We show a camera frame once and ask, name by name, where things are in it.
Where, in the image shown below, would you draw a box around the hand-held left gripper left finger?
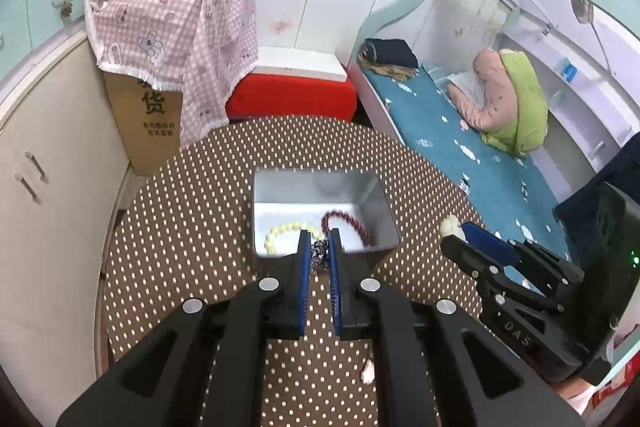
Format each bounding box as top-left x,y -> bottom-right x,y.
55,229 -> 313,427

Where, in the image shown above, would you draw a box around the pink and green pillow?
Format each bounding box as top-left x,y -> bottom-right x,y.
445,48 -> 549,158

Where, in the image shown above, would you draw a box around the red printed packet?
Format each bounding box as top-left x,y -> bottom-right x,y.
590,357 -> 633,413

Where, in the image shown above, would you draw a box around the cream bead bracelet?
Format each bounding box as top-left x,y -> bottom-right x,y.
263,220 -> 326,256

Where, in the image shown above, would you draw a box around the flat white box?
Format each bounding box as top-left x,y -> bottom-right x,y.
252,46 -> 349,82

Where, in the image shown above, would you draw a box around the red bead bracelet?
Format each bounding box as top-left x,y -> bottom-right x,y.
320,210 -> 372,250

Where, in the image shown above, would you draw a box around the metal tin box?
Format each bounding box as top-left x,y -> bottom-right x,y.
251,168 -> 402,260

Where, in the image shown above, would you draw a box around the pink checked cloth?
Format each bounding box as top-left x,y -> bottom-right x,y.
84,0 -> 260,144

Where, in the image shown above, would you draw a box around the dark cloth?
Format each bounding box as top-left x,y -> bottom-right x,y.
554,142 -> 640,253

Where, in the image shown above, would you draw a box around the brown polka dot tablecloth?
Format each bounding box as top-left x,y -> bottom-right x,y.
100,116 -> 501,427

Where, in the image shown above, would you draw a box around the silver chain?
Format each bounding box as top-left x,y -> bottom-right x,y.
310,239 -> 332,273

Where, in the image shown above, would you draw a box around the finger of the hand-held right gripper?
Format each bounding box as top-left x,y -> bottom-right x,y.
440,234 -> 551,353
461,221 -> 586,303

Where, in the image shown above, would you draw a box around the cream cabinet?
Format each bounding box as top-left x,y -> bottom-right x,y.
0,29 -> 133,388

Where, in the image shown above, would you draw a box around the tan folded clothes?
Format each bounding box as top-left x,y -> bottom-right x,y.
367,63 -> 418,82

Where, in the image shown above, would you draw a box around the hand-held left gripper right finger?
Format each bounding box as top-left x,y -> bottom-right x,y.
327,228 -> 586,427

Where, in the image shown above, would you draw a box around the blue printed bed sheet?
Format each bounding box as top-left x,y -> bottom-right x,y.
360,64 -> 576,293

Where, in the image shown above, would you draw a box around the dark folded clothes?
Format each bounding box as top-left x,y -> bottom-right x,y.
364,38 -> 420,68

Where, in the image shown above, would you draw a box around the red stool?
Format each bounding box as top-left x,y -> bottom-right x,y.
225,74 -> 358,124

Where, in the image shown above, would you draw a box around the cardboard box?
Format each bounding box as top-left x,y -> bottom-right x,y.
102,69 -> 186,178

